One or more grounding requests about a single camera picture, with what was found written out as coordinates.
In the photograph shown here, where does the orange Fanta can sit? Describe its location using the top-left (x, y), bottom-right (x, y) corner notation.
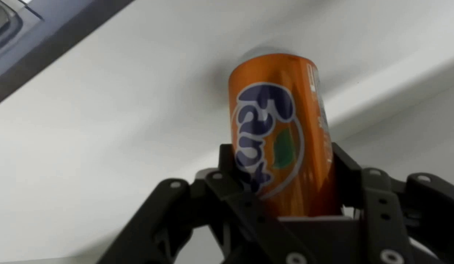
top-left (226, 52), bottom-right (343, 219)

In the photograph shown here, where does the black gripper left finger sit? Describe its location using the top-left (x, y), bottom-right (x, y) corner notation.
top-left (97, 143), bottom-right (287, 264)

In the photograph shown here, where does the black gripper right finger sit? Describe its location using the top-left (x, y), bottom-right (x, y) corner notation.
top-left (331, 141), bottom-right (454, 264)

